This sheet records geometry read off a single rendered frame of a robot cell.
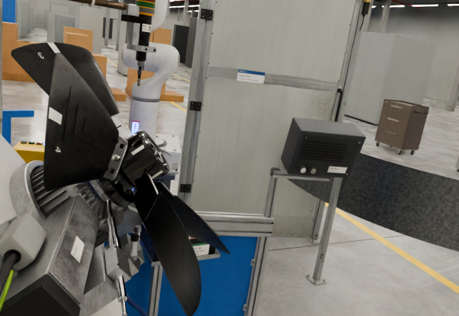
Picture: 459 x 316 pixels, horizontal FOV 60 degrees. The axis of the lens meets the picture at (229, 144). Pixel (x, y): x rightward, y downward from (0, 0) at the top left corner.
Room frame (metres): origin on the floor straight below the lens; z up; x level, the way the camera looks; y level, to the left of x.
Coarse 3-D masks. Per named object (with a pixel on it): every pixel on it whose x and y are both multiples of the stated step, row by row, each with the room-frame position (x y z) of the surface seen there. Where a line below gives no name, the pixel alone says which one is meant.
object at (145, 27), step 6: (144, 18) 0.96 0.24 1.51; (150, 18) 0.97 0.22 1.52; (144, 24) 0.96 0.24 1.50; (150, 24) 0.97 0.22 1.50; (144, 30) 0.96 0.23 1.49; (150, 30) 0.97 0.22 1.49; (144, 36) 0.96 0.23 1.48; (144, 42) 0.96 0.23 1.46; (138, 54) 0.96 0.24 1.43; (144, 54) 0.97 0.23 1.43; (138, 60) 0.96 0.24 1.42; (144, 60) 0.97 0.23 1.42
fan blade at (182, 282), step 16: (160, 192) 0.78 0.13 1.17; (160, 208) 0.77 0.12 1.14; (144, 224) 0.81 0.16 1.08; (160, 224) 0.76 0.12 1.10; (176, 224) 0.70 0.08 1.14; (160, 240) 0.76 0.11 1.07; (176, 240) 0.70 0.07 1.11; (160, 256) 0.76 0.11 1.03; (176, 256) 0.71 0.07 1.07; (192, 256) 0.62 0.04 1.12; (176, 272) 0.71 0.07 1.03; (192, 272) 0.64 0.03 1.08; (176, 288) 0.71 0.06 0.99; (192, 288) 0.65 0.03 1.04; (192, 304) 0.67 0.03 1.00
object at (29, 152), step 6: (18, 144) 1.25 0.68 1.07; (24, 144) 1.25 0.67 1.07; (30, 144) 1.26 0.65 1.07; (42, 144) 1.28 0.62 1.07; (18, 150) 1.19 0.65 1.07; (24, 150) 1.20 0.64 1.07; (30, 150) 1.20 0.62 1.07; (36, 150) 1.21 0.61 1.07; (42, 150) 1.22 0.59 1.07; (24, 156) 1.20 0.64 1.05; (30, 156) 1.20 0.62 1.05; (36, 156) 1.20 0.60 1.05; (42, 156) 1.21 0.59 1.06
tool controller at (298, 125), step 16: (304, 128) 1.41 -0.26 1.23; (320, 128) 1.44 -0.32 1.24; (336, 128) 1.47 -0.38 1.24; (352, 128) 1.50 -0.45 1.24; (288, 144) 1.48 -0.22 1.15; (304, 144) 1.40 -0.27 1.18; (320, 144) 1.42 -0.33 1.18; (336, 144) 1.43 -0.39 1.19; (352, 144) 1.44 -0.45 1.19; (288, 160) 1.45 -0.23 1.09; (304, 160) 1.43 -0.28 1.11; (320, 160) 1.44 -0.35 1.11; (336, 160) 1.45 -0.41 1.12; (352, 160) 1.47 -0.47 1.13; (336, 176) 1.48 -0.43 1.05
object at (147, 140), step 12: (144, 132) 0.90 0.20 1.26; (132, 144) 0.85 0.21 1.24; (144, 144) 0.84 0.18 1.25; (132, 156) 0.83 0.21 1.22; (144, 156) 0.83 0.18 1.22; (156, 156) 0.84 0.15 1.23; (120, 168) 0.83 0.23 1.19; (132, 168) 0.82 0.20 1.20; (144, 168) 0.83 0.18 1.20; (156, 168) 0.84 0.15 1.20; (168, 168) 0.89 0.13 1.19; (108, 180) 0.80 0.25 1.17; (120, 180) 0.83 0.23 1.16; (132, 180) 0.83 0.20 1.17; (156, 180) 0.87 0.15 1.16; (108, 192) 0.80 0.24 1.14; (120, 192) 0.81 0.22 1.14; (132, 192) 0.89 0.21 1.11; (120, 204) 0.82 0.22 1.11
